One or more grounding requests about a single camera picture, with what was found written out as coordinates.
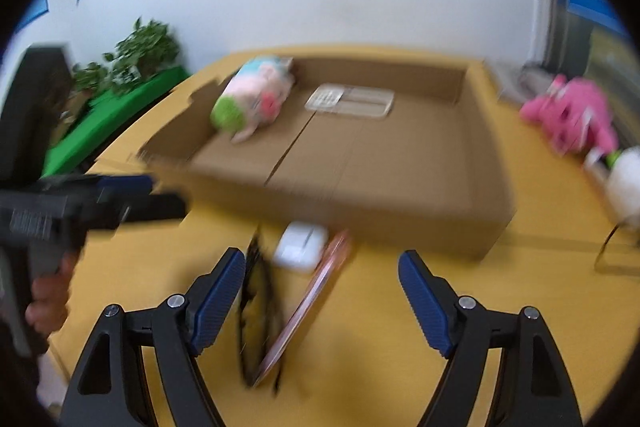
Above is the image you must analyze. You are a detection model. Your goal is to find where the pink teal plush pig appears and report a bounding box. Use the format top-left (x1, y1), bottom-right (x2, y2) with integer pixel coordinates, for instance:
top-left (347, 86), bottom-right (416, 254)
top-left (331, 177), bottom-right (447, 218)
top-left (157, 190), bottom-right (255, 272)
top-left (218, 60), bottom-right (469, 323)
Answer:
top-left (209, 55), bottom-right (295, 143)

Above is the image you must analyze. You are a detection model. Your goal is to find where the clear white phone case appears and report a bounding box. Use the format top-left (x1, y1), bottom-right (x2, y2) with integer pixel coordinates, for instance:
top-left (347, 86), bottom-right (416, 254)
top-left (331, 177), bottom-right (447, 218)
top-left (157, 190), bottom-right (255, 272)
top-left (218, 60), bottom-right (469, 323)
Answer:
top-left (305, 83), bottom-right (395, 119)

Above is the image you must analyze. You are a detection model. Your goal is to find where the person left hand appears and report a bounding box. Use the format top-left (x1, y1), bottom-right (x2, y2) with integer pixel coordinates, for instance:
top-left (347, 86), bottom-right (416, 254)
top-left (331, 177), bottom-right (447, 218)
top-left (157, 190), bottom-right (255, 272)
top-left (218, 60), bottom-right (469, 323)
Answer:
top-left (25, 253), bottom-right (79, 338)

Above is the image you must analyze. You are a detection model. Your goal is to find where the green cloth covered stand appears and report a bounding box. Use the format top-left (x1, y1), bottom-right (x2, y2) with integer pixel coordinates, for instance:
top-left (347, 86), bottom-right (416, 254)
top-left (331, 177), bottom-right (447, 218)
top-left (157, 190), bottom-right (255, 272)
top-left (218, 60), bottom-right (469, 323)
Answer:
top-left (42, 66), bottom-right (189, 176)

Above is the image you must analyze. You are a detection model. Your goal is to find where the green potted plant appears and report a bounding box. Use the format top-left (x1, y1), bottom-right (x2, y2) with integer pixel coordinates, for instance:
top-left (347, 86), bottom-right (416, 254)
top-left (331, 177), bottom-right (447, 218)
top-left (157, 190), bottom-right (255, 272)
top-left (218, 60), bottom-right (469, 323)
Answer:
top-left (72, 17), bottom-right (180, 95)

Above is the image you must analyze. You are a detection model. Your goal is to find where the white earbuds case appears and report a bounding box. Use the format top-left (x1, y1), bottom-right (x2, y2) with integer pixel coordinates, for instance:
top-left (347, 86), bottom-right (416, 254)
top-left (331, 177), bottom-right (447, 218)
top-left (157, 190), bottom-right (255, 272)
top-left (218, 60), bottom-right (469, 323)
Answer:
top-left (272, 221), bottom-right (329, 274)

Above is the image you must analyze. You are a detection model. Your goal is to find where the pink flat card package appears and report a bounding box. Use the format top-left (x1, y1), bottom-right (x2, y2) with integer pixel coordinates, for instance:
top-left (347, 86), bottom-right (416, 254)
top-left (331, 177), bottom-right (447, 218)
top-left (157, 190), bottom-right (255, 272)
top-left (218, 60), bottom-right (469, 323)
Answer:
top-left (250, 231), bottom-right (352, 387)

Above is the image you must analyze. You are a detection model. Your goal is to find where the white panda plush toy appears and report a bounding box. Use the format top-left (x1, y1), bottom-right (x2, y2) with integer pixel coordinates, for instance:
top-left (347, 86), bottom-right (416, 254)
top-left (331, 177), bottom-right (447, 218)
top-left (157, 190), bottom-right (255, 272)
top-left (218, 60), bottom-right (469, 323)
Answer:
top-left (582, 146), bottom-right (640, 235)

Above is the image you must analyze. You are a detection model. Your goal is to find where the brown cardboard box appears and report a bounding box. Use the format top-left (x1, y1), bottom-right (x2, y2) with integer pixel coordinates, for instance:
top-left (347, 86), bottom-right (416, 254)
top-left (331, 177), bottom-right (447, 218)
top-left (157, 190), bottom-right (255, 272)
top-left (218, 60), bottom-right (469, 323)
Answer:
top-left (139, 55), bottom-right (514, 257)

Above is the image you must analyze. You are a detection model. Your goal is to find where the pink plush toy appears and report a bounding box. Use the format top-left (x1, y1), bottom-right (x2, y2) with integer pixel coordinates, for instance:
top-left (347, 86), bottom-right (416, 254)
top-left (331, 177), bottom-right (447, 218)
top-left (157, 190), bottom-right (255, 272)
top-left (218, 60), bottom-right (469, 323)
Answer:
top-left (520, 75), bottom-right (618, 155)

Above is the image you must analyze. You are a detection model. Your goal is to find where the grey folded cloth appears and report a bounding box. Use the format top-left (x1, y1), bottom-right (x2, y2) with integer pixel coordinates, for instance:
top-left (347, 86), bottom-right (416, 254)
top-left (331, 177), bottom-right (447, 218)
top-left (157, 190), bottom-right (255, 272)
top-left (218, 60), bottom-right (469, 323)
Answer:
top-left (484, 61), bottom-right (553, 107)

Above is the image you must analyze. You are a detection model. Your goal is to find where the blue banner on glass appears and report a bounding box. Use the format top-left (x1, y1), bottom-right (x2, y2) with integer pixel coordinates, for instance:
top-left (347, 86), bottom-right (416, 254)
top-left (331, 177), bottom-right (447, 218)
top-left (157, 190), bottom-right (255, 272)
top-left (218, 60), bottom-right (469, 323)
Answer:
top-left (558, 0), bottom-right (630, 39)

